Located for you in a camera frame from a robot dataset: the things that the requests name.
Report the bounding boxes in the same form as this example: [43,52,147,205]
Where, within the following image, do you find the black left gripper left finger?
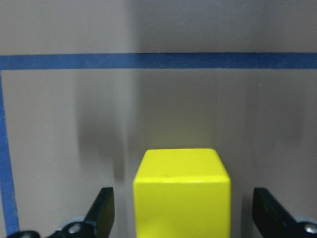
[83,187,115,238]

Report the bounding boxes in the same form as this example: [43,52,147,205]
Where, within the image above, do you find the yellow wooden block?
[133,148,231,238]

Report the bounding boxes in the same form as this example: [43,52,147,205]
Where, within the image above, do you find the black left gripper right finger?
[252,187,298,238]

